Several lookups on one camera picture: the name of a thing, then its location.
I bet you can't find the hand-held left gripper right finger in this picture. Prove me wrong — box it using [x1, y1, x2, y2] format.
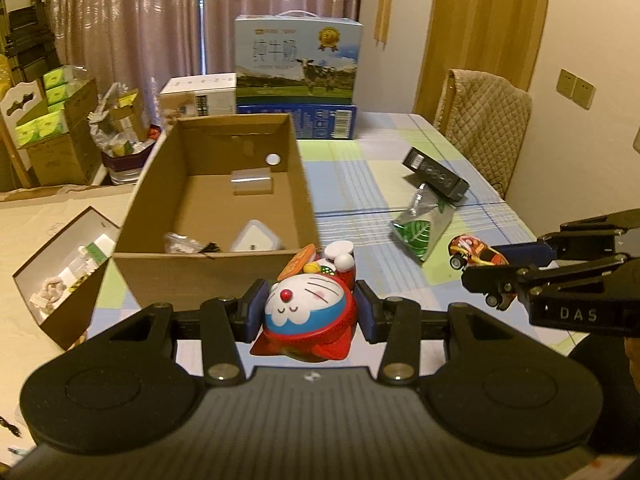
[354, 280, 521, 387]

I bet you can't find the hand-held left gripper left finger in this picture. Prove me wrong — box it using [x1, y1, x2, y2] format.
[106, 279, 273, 387]

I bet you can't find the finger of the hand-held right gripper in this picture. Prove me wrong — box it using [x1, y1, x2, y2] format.
[492, 209, 640, 265]
[460, 254, 640, 312]

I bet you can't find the orange toy car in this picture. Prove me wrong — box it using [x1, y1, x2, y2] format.
[447, 233, 511, 308]

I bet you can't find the red blue cartoon cat toy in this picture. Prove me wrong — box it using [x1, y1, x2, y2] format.
[250, 242, 361, 363]

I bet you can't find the brown cardboard box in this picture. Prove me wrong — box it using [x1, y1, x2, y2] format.
[112, 112, 321, 311]

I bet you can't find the white rectangular box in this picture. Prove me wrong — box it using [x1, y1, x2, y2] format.
[230, 219, 287, 253]

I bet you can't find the clear plastic tray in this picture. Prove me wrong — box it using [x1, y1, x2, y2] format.
[230, 167, 276, 197]

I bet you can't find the green leaf print packet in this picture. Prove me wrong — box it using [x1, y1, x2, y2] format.
[390, 185, 456, 265]

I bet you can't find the small black box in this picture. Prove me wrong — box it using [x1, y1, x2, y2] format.
[401, 146, 471, 206]

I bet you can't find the plaid tablecloth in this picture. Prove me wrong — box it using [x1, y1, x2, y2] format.
[92, 112, 576, 376]

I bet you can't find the chair with quilted cover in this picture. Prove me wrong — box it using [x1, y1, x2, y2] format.
[432, 67, 533, 196]

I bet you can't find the open brown gift box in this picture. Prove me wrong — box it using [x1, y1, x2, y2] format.
[11, 206, 123, 351]

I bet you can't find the purple bin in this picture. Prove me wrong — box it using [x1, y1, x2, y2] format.
[101, 140, 156, 186]

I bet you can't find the blue cardboard box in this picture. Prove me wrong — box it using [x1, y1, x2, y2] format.
[236, 102, 360, 141]

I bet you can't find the white cardboard box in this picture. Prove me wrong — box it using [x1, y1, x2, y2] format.
[159, 72, 237, 121]

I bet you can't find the wooden door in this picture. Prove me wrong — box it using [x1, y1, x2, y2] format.
[414, 0, 553, 116]

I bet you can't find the brown storage carton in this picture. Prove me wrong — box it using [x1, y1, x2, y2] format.
[22, 77, 103, 186]

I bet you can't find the cow print milk carton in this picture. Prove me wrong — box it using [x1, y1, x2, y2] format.
[234, 10, 363, 106]

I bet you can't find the stack of green tissue packs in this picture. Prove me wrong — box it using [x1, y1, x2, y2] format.
[14, 66, 71, 150]

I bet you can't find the pink curtain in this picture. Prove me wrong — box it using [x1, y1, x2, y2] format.
[45, 0, 363, 106]

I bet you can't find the white wooden chair back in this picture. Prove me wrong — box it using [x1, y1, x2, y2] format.
[0, 79, 48, 188]

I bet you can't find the black folding ladder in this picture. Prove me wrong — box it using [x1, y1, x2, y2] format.
[0, 0, 56, 83]

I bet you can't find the beige wall switch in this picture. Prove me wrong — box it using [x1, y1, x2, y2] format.
[557, 68, 596, 110]

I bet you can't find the wooden wall strip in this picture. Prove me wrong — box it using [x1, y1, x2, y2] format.
[374, 0, 393, 51]

